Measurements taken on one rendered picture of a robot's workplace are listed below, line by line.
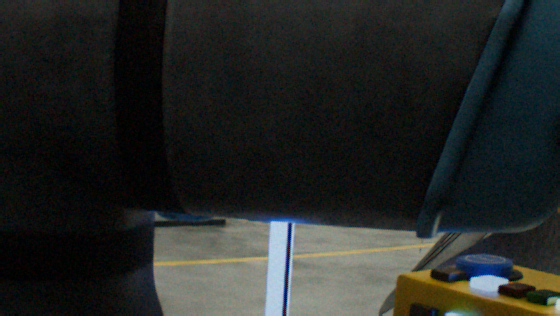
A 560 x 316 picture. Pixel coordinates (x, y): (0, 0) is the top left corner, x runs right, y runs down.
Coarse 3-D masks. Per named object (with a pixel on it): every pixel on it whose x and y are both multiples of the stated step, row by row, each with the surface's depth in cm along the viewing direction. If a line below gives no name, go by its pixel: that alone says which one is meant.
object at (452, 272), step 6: (432, 270) 58; (438, 270) 58; (444, 270) 58; (450, 270) 58; (456, 270) 58; (462, 270) 58; (432, 276) 58; (438, 276) 58; (444, 276) 57; (450, 276) 57; (456, 276) 57; (462, 276) 58
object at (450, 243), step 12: (444, 240) 116; (456, 240) 112; (468, 240) 109; (480, 240) 107; (432, 252) 116; (444, 252) 112; (456, 252) 109; (420, 264) 117; (432, 264) 112; (384, 312) 109
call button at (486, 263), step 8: (464, 256) 61; (472, 256) 61; (480, 256) 61; (488, 256) 61; (496, 256) 61; (456, 264) 60; (464, 264) 59; (472, 264) 59; (480, 264) 58; (488, 264) 58; (496, 264) 58; (504, 264) 59; (512, 264) 59; (472, 272) 58; (480, 272) 58; (488, 272) 58; (496, 272) 58; (504, 272) 58; (512, 272) 60
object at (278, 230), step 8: (272, 224) 82; (280, 224) 81; (272, 232) 82; (280, 232) 81; (272, 240) 82; (280, 240) 81; (272, 248) 82; (280, 248) 81; (272, 256) 82; (280, 256) 81; (272, 264) 82; (280, 264) 81; (272, 272) 82; (280, 272) 81; (272, 280) 82; (280, 280) 81; (272, 288) 82; (280, 288) 81; (272, 296) 82; (280, 296) 81; (272, 304) 82; (280, 304) 81; (272, 312) 82; (280, 312) 81
